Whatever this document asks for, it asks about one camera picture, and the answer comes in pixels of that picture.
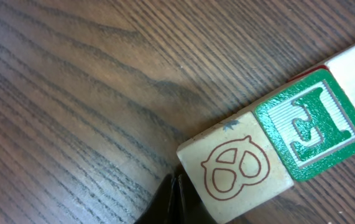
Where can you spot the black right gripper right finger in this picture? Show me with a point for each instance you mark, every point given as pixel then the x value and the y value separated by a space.
pixel 190 205

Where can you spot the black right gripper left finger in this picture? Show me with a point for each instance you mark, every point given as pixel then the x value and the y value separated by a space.
pixel 161 209

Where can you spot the plain E pretzel block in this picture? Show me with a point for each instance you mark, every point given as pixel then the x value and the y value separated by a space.
pixel 234 167

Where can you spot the green letter F block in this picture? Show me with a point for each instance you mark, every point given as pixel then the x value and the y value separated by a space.
pixel 310 123

